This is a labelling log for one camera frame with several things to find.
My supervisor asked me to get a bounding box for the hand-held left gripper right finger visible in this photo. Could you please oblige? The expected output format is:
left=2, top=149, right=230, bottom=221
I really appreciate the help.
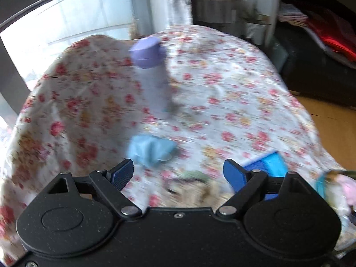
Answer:
left=216, top=158, right=319, bottom=219

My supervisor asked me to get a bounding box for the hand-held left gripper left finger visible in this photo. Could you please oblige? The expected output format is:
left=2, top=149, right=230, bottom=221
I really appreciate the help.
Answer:
left=46, top=158, right=143, bottom=218

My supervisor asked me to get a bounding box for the light blue cloth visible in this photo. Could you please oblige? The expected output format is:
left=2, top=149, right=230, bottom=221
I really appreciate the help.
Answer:
left=126, top=134, right=178, bottom=168

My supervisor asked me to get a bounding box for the teal metal tin box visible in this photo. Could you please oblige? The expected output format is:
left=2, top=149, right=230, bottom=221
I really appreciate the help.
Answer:
left=316, top=170, right=356, bottom=201

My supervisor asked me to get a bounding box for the pink soft cloth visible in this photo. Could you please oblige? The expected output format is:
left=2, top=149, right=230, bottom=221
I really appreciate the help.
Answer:
left=334, top=174, right=356, bottom=203

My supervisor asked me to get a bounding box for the blue tissue pack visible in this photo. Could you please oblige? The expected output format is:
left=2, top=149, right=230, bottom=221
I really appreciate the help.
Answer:
left=241, top=150, right=288, bottom=201

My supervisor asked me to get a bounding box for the beige lace cloth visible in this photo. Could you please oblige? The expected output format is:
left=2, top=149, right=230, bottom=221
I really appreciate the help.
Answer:
left=164, top=171, right=229, bottom=208

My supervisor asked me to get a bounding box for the floral bedspread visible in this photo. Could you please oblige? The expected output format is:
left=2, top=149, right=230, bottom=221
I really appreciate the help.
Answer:
left=0, top=24, right=348, bottom=265

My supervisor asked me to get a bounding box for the purple thermos bottle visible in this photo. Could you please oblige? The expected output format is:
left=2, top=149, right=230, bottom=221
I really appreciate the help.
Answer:
left=129, top=37, right=171, bottom=121

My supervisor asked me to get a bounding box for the black leather sofa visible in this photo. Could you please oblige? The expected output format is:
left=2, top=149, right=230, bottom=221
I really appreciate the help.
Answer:
left=274, top=19, right=356, bottom=110

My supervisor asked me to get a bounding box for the potted plant in white pot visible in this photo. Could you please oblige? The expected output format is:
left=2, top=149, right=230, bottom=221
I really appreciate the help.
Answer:
left=243, top=6, right=269, bottom=46

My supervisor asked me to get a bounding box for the cloth-covered cabinet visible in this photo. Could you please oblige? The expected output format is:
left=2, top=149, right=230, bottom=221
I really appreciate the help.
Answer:
left=190, top=0, right=252, bottom=36

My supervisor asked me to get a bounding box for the pink folded blanket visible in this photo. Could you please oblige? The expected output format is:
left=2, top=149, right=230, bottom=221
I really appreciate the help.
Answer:
left=278, top=3, right=309, bottom=23

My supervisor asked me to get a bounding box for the red cushion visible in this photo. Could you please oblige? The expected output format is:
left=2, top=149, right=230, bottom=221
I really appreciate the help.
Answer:
left=304, top=10, right=356, bottom=70

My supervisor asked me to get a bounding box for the patterned curtain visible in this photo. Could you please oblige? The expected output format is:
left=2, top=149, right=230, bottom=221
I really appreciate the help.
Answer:
left=164, top=0, right=193, bottom=26

